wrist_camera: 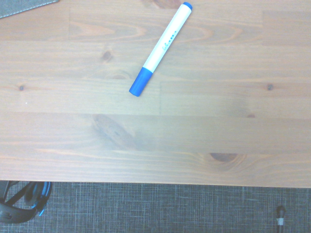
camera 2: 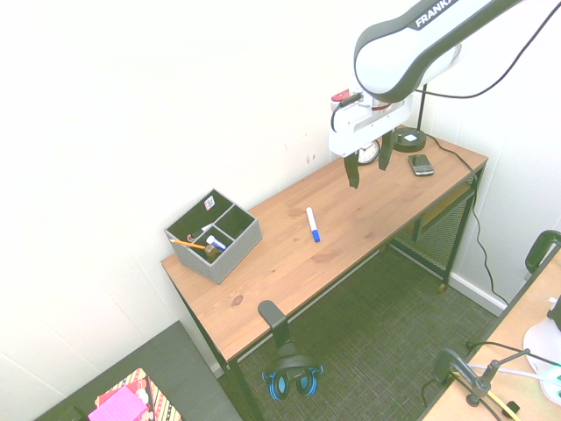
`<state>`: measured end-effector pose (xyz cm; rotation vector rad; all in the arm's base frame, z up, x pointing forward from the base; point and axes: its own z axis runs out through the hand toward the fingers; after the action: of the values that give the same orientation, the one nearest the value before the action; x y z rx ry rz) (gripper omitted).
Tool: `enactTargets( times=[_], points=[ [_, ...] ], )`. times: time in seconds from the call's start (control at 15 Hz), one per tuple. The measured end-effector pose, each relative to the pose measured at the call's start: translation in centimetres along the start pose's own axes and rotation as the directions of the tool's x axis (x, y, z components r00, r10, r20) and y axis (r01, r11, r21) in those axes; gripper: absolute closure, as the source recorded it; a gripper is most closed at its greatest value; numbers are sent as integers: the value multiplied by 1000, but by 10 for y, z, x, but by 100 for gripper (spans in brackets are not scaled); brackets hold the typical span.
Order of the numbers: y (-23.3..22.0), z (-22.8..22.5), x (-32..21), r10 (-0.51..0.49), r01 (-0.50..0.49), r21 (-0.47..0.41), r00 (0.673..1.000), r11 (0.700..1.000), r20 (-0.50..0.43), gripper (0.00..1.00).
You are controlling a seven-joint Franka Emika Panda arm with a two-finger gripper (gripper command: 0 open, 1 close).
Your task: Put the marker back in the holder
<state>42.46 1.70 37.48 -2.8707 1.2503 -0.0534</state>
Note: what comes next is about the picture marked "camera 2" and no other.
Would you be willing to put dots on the black keypad phone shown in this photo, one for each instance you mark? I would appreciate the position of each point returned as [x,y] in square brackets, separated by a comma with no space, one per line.
[421,165]

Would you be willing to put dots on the pink notepad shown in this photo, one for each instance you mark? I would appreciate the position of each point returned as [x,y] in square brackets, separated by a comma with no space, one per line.
[118,405]

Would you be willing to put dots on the white marker with blue cap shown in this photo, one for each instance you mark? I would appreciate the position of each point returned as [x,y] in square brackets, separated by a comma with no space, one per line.
[312,223]

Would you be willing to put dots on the black alarm clock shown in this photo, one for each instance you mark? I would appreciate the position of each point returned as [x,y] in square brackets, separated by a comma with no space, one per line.
[368,152]

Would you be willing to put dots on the light wooden robot table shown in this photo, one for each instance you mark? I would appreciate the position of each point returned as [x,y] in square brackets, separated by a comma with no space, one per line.
[513,324]

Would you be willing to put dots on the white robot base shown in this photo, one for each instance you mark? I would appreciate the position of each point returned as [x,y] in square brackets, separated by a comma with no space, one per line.
[543,337]

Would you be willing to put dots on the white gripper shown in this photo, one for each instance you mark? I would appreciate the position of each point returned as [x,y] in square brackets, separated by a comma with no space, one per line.
[350,127]

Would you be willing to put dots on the brown round stamp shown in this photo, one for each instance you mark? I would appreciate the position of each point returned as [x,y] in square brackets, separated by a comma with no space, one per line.
[211,251]

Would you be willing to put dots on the black and blue headphones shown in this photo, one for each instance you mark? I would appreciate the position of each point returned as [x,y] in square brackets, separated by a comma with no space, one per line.
[291,373]

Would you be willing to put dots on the wooden desk with black frame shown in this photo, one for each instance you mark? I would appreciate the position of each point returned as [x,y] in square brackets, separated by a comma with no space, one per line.
[333,245]

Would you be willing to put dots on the blue white glue stick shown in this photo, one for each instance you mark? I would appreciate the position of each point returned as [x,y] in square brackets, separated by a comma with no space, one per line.
[217,242]

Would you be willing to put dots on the wrist camera with red mount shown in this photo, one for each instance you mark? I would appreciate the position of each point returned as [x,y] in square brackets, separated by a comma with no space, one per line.
[344,97]

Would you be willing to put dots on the black side table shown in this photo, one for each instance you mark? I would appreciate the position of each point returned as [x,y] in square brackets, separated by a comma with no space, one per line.
[175,368]

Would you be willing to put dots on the striped patterned book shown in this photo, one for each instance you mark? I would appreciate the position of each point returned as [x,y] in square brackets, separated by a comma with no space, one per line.
[160,401]

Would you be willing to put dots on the wooden shelf under desk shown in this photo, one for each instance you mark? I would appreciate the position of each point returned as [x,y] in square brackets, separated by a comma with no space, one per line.
[442,206]

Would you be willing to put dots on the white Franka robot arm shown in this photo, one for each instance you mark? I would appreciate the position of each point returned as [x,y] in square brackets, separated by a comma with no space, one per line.
[394,57]

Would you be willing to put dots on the grey fabric desk organizer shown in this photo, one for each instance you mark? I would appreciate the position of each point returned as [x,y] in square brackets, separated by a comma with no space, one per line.
[232,256]

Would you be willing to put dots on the black table clamp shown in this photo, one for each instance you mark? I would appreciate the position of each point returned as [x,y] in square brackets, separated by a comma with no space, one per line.
[460,373]

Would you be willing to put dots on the black desk lamp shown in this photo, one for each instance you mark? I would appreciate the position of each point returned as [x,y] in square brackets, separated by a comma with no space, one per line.
[409,139]

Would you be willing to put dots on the orange pencil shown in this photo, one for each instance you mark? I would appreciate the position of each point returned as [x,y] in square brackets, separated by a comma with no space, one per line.
[186,243]

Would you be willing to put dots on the black headphone hook clamp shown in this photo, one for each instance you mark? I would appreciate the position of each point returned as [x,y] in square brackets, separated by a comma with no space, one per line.
[274,318]

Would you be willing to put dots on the white green power strip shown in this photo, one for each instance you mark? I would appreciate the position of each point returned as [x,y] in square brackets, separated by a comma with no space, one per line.
[553,381]

